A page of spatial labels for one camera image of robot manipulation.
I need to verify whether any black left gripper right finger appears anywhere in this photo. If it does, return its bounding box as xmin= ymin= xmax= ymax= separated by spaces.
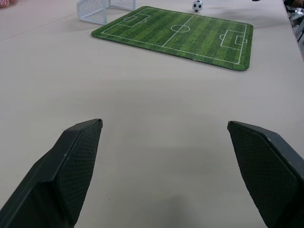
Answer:
xmin=227 ymin=120 xmax=304 ymax=228

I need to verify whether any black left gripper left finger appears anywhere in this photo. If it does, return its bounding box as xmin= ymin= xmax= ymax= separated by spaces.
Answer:
xmin=0 ymin=118 xmax=104 ymax=228

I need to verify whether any small black-white soccer ball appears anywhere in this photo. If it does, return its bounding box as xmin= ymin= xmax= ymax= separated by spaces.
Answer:
xmin=191 ymin=0 xmax=204 ymax=13

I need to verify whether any green soccer field mat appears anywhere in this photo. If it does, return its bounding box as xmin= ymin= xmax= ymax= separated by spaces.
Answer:
xmin=90 ymin=6 xmax=254 ymax=72

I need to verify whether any silver metal clutter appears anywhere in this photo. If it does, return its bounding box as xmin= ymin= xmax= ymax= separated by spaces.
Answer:
xmin=284 ymin=0 xmax=304 ymax=52

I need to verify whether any white mesh toy goal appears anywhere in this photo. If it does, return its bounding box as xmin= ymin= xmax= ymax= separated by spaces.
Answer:
xmin=76 ymin=0 xmax=137 ymax=26

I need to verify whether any pink patterned object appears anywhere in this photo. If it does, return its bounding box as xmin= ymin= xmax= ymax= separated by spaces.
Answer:
xmin=0 ymin=0 xmax=19 ymax=9

